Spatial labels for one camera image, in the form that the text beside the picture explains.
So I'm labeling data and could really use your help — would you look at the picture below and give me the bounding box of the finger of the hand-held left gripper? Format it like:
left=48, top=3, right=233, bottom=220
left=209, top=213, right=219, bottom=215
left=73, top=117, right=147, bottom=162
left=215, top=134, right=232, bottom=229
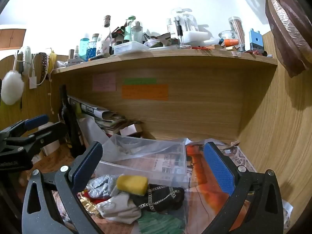
left=5, top=121, right=68, bottom=154
left=0, top=114, right=51, bottom=137

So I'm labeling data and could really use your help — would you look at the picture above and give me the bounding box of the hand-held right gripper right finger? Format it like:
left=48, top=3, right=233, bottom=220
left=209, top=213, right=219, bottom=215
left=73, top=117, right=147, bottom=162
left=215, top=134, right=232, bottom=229
left=202, top=141, right=284, bottom=234

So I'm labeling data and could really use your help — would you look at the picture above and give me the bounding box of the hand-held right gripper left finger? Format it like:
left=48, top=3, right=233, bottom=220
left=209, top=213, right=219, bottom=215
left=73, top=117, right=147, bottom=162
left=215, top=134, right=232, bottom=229
left=21, top=141, right=105, bottom=234

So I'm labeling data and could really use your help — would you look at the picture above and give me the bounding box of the silver glitter cloth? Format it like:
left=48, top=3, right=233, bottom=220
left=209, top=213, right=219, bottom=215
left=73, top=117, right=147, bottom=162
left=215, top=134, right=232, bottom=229
left=86, top=174, right=120, bottom=199

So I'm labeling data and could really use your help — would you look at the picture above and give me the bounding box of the red cloth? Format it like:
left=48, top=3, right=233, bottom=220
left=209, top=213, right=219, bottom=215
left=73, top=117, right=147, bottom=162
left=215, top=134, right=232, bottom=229
left=77, top=188, right=92, bottom=200

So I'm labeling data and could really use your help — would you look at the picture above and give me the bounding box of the gold foil ribbon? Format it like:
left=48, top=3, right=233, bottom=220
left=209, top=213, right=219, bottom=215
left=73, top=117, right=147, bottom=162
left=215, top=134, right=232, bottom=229
left=80, top=198, right=103, bottom=218

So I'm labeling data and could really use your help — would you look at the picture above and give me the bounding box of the yellow sponge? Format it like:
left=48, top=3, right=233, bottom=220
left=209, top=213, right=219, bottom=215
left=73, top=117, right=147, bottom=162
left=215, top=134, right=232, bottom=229
left=116, top=175, right=149, bottom=196

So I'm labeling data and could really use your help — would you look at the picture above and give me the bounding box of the clear plastic storage box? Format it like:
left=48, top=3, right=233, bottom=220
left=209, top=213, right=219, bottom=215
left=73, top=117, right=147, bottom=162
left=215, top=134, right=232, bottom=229
left=94, top=136, right=191, bottom=188

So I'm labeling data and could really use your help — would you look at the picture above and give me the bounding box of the black cloth with chain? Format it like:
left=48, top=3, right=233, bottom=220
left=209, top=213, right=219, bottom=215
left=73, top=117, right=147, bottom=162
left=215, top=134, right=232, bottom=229
left=133, top=183, right=185, bottom=212

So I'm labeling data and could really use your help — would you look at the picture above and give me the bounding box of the white sock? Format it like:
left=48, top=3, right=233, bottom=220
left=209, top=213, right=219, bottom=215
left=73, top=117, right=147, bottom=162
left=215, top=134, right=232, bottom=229
left=96, top=192, right=142, bottom=224

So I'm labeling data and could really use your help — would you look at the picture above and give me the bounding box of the green cloth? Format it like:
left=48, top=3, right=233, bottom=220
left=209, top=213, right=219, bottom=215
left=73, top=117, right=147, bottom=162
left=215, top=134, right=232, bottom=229
left=138, top=210, right=186, bottom=234

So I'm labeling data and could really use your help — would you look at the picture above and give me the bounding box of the dark wine bottle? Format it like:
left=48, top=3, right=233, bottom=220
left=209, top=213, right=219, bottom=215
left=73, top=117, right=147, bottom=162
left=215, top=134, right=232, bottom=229
left=59, top=85, right=84, bottom=159

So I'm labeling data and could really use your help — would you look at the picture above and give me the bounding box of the crumpled black-white newspaper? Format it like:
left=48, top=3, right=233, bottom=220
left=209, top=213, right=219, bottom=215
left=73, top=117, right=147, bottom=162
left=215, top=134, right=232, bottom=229
left=219, top=140, right=257, bottom=173

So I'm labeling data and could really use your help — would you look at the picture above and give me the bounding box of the vintage clock print paper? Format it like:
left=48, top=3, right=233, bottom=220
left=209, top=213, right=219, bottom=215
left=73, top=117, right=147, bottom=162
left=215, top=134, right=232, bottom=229
left=32, top=143, right=142, bottom=234

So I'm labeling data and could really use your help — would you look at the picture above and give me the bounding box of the white fluffy puff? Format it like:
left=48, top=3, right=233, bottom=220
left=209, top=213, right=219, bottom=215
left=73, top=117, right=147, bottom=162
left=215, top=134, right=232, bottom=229
left=1, top=70, right=25, bottom=106

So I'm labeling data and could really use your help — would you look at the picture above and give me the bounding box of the stack of papers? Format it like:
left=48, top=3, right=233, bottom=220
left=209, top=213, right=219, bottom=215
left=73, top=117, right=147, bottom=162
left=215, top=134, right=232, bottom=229
left=67, top=95, right=127, bottom=137

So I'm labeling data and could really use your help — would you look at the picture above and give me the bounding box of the small white card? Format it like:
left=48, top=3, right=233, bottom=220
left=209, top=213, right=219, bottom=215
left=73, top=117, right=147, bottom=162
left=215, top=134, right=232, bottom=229
left=119, top=124, right=143, bottom=137

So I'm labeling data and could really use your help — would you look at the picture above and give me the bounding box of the beaded headband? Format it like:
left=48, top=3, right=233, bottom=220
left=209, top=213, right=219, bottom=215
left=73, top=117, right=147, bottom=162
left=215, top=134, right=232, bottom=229
left=39, top=52, right=48, bottom=84

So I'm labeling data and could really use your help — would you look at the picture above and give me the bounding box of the yellow hanging item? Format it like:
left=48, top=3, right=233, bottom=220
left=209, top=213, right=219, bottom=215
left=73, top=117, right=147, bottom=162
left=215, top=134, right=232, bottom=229
left=47, top=51, right=58, bottom=75

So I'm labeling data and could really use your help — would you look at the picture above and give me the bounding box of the clear plastic bag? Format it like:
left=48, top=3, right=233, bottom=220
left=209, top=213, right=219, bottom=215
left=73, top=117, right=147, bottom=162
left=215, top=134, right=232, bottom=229
left=102, top=134, right=195, bottom=161

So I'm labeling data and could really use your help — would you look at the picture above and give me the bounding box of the white fluffy headband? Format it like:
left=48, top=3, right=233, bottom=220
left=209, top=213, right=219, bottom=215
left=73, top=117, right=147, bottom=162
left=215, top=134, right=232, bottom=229
left=18, top=46, right=33, bottom=65

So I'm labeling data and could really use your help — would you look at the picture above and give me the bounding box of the pink sticky note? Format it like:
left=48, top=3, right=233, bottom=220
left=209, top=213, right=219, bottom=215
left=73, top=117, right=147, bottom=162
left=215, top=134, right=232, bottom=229
left=92, top=73, right=116, bottom=92

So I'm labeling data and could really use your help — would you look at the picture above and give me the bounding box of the brown wooden cabinet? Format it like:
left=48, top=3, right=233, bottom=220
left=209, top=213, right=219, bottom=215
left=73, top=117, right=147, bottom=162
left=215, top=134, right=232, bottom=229
left=0, top=28, right=27, bottom=51

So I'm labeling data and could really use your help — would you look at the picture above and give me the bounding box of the teal mouthwash bottle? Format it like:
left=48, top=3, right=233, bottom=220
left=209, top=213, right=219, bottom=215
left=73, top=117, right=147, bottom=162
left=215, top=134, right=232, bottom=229
left=79, top=37, right=89, bottom=61

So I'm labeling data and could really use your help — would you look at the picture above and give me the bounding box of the brown pen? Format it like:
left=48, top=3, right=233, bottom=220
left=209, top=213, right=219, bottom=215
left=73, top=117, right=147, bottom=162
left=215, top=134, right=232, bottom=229
left=88, top=54, right=111, bottom=61

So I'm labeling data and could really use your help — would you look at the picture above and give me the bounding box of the orange sticky note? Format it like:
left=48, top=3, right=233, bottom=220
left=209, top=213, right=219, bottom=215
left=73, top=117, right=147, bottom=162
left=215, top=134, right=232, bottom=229
left=122, top=84, right=169, bottom=101

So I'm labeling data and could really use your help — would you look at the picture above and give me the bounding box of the glass bottle with blue liquid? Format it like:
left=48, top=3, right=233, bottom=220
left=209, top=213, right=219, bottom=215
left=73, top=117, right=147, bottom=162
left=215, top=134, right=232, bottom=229
left=86, top=34, right=100, bottom=60

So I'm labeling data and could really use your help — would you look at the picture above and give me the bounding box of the green sticky note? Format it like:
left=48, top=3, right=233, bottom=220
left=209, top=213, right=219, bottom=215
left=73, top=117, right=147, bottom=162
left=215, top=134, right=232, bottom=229
left=123, top=78, right=157, bottom=84

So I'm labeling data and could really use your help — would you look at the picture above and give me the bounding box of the tall clear glass bottle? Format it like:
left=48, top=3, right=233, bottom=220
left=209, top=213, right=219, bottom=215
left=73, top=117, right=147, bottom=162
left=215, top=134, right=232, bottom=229
left=99, top=15, right=114, bottom=55

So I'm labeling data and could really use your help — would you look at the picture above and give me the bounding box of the white lidded plastic container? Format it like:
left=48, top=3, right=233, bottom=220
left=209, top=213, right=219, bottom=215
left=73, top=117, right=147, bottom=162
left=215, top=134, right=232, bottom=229
left=113, top=41, right=150, bottom=56

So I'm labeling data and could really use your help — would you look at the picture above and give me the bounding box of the wooden shelf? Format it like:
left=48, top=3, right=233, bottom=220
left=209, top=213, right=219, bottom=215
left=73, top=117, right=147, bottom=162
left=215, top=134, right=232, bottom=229
left=52, top=44, right=278, bottom=75

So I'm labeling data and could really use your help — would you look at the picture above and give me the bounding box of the mint green bottle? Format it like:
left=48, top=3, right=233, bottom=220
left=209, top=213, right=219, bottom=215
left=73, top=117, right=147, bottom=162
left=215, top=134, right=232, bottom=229
left=124, top=16, right=136, bottom=43

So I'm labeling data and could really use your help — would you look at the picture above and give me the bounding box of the glass jar with silver lid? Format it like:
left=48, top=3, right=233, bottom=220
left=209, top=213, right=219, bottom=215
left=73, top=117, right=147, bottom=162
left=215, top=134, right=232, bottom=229
left=131, top=21, right=143, bottom=43

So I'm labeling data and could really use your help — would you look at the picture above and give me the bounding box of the small glass cup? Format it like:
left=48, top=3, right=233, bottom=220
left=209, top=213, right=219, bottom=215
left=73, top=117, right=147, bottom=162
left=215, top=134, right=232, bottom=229
left=219, top=30, right=236, bottom=45

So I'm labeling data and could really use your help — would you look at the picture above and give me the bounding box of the blue plastic block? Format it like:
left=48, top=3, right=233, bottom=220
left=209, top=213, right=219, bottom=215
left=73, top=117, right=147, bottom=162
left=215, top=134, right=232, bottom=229
left=249, top=28, right=264, bottom=51

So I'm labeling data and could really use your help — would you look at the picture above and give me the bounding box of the white box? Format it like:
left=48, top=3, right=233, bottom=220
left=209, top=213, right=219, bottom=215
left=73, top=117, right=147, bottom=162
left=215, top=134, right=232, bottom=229
left=182, top=30, right=210, bottom=45

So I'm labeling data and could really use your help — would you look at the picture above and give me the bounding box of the clear jar of sticks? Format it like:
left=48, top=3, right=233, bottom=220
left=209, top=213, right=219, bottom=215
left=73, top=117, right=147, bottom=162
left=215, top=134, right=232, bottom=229
left=228, top=17, right=245, bottom=51

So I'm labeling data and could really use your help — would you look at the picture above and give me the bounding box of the clear toothbrush pack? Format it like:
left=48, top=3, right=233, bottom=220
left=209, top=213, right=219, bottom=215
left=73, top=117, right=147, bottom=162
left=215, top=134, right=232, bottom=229
left=168, top=8, right=198, bottom=47

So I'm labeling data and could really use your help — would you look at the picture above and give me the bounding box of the pink striped curtain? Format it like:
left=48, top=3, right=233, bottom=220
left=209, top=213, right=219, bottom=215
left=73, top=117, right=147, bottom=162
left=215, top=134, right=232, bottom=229
left=227, top=0, right=312, bottom=78

